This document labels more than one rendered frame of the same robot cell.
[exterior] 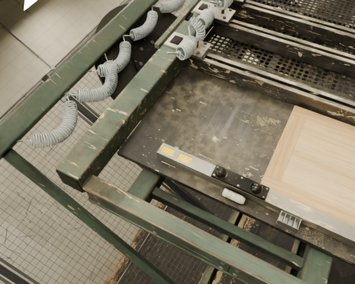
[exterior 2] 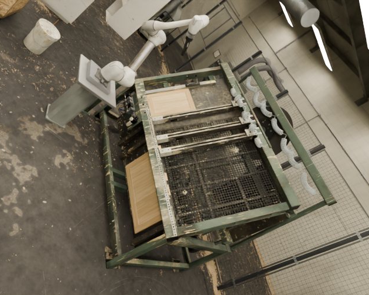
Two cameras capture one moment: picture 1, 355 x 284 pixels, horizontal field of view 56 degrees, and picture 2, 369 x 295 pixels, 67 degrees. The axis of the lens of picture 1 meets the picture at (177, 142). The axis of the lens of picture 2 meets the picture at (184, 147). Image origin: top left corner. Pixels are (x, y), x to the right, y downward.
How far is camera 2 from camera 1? 372 cm
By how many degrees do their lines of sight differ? 65
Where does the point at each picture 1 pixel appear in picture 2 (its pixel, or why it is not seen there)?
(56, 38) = not seen: outside the picture
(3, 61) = not seen: outside the picture
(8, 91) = not seen: outside the picture
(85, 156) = (224, 66)
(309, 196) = (177, 92)
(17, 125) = (255, 74)
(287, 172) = (185, 94)
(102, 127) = (229, 72)
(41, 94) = (261, 81)
